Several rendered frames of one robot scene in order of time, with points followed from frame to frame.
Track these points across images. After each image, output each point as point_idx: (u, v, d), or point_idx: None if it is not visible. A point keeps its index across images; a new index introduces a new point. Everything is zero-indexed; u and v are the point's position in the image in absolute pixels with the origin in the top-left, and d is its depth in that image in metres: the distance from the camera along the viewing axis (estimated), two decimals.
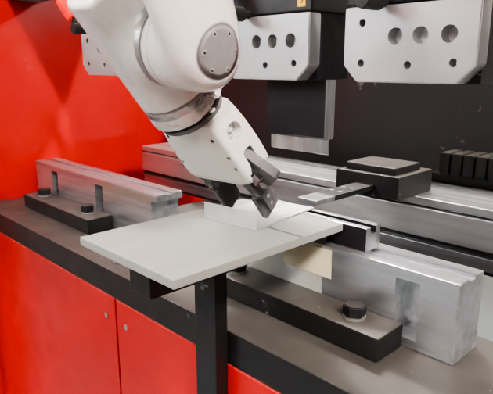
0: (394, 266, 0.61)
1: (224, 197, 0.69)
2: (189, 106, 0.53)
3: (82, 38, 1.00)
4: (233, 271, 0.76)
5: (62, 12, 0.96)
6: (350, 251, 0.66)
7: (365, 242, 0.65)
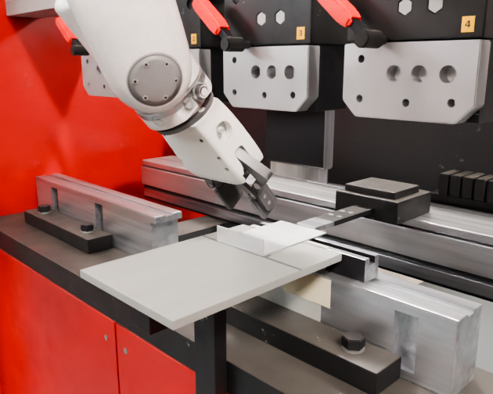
0: (393, 299, 0.61)
1: (225, 196, 0.70)
2: (175, 105, 0.54)
3: (82, 59, 1.00)
4: None
5: (62, 33, 0.97)
6: (349, 281, 0.66)
7: (364, 273, 0.66)
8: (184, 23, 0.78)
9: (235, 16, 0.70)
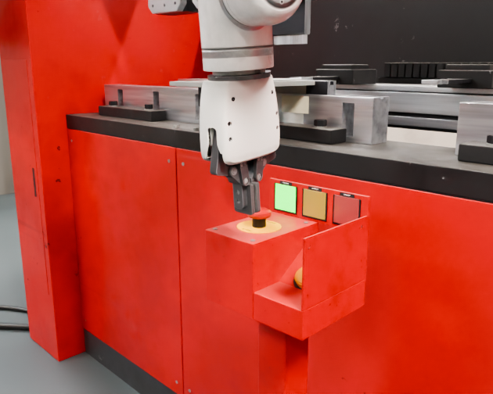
0: (341, 96, 1.12)
1: (251, 195, 0.68)
2: (271, 48, 0.64)
3: None
4: None
5: None
6: (318, 94, 1.17)
7: (327, 89, 1.16)
8: None
9: None
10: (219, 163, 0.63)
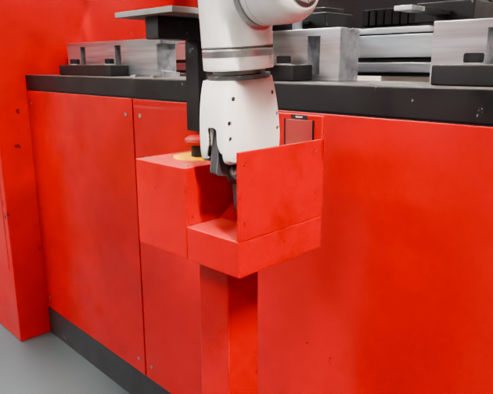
0: (307, 29, 1.00)
1: None
2: (271, 48, 0.64)
3: None
4: None
5: None
6: (282, 30, 1.05)
7: (292, 23, 1.05)
8: None
9: None
10: (219, 163, 0.63)
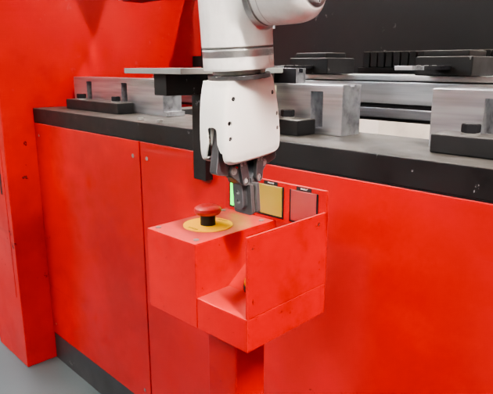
0: (310, 84, 1.04)
1: (251, 196, 0.68)
2: (271, 48, 0.64)
3: None
4: None
5: None
6: (286, 83, 1.08)
7: (296, 77, 1.08)
8: None
9: None
10: (219, 163, 0.63)
